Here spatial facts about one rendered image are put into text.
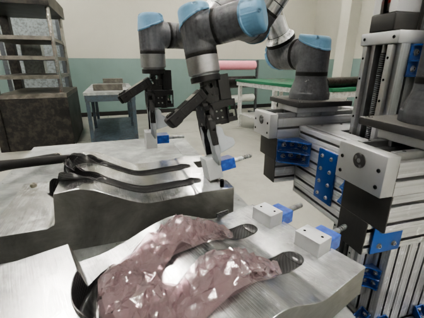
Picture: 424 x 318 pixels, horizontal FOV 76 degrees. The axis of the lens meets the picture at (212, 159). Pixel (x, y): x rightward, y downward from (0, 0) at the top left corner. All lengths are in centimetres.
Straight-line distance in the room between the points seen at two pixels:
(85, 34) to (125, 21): 92
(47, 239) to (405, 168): 73
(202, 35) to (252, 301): 51
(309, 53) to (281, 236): 73
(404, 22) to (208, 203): 73
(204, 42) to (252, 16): 11
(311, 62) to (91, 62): 627
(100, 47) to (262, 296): 686
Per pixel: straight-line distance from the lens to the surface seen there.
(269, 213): 57
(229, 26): 63
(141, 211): 62
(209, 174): 67
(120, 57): 705
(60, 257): 45
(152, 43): 87
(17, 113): 462
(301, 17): 873
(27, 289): 42
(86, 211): 61
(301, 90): 110
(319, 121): 113
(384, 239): 81
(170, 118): 63
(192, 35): 65
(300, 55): 112
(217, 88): 67
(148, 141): 91
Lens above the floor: 116
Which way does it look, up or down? 19 degrees down
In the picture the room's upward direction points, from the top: straight up
